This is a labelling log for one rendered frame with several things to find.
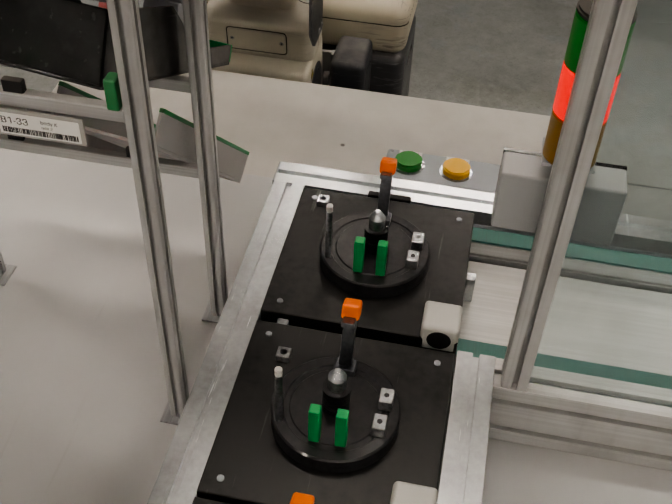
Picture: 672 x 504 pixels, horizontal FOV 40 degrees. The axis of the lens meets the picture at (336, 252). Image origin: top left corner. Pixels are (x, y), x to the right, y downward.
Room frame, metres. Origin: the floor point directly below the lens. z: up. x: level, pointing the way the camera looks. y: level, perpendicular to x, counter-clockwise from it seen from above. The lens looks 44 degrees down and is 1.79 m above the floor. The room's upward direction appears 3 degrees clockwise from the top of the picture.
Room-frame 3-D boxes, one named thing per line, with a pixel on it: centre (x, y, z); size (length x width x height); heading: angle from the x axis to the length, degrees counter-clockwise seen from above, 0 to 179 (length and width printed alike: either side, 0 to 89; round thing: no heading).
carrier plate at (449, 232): (0.85, -0.05, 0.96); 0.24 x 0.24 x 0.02; 80
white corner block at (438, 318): (0.73, -0.13, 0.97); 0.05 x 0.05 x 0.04; 80
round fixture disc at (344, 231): (0.85, -0.05, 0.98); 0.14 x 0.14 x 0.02
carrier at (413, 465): (0.59, -0.01, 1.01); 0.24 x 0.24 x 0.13; 80
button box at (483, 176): (1.04, -0.17, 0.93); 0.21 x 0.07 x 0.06; 80
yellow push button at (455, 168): (1.04, -0.17, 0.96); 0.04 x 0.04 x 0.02
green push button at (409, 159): (1.06, -0.10, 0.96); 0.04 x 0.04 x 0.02
